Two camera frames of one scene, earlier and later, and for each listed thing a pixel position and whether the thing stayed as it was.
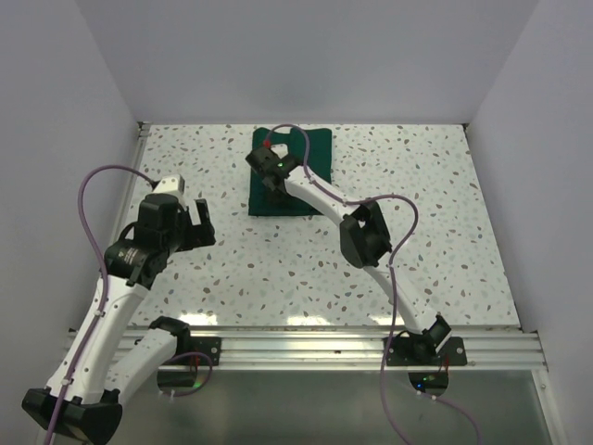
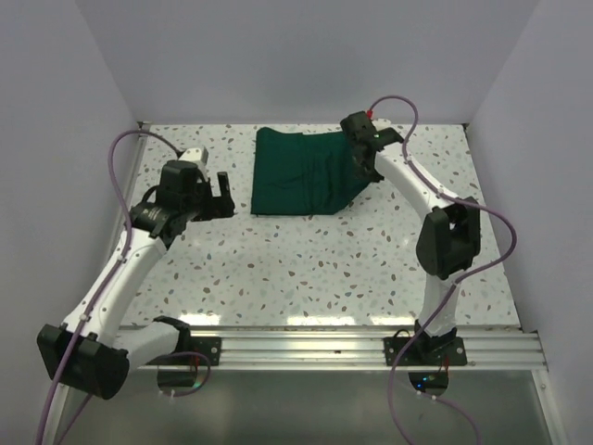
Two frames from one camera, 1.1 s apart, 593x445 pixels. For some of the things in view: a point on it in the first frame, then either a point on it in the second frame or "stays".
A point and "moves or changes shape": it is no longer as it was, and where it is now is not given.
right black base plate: [422, 351] stays
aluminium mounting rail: [364, 349] stays
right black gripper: [280, 197] to [372, 177]
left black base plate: [210, 346] stays
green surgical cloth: [268, 201] moves or changes shape
